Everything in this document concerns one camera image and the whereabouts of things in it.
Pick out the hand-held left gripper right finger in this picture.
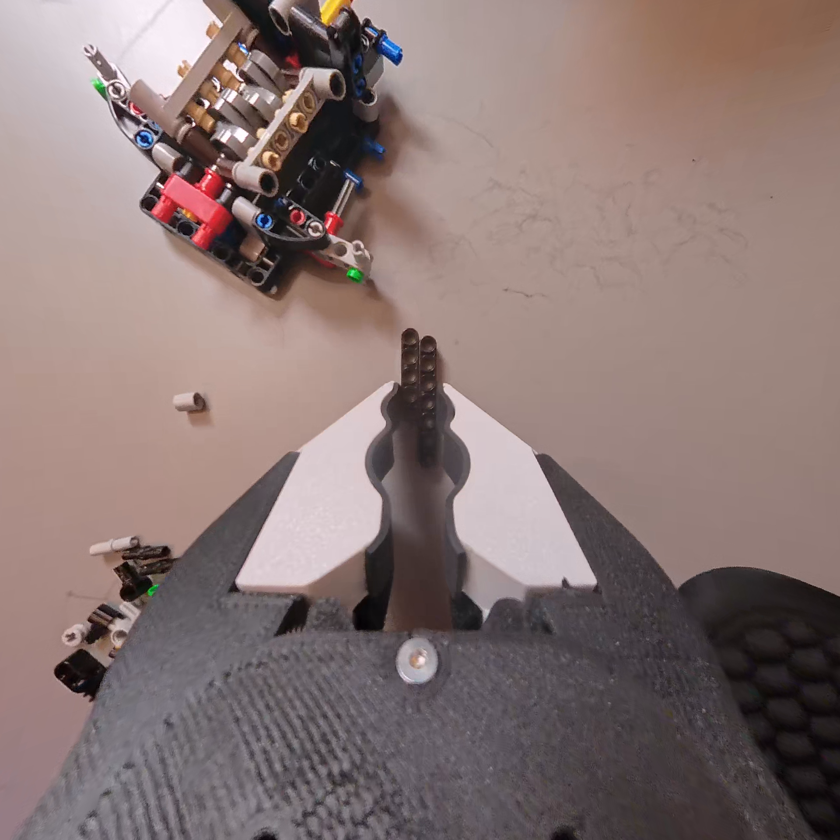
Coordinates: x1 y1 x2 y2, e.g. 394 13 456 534
441 384 598 618

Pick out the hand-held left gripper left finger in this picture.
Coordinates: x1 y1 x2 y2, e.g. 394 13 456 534
235 382 399 613

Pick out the pile of small lego pieces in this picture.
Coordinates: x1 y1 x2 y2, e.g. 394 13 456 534
54 535 178 700

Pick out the partly built lego model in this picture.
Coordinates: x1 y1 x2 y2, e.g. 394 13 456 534
82 0 404 298

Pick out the black bumpy rubber object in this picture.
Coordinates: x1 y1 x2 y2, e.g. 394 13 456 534
678 567 840 840

